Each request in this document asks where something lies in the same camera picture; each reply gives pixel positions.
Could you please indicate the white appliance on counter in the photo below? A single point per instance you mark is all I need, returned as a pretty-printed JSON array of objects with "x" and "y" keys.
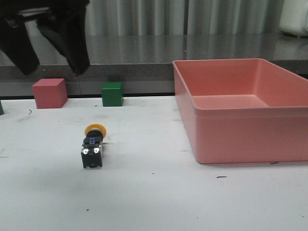
[{"x": 294, "y": 18}]

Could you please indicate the pink cube block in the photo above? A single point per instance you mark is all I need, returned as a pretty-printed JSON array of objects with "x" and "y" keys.
[{"x": 50, "y": 93}]

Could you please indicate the pink plastic bin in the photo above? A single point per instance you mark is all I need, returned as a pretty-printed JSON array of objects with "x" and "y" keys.
[{"x": 242, "y": 110}]

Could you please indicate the green cube block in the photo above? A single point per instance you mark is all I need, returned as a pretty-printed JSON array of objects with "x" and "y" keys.
[{"x": 112, "y": 94}]

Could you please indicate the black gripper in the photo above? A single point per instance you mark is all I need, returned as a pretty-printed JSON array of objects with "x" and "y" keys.
[{"x": 61, "y": 22}]

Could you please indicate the green block at left edge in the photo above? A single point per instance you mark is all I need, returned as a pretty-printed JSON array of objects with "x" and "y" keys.
[{"x": 1, "y": 109}]

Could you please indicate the yellow push button switch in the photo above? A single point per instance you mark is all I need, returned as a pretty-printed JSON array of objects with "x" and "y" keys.
[{"x": 92, "y": 146}]

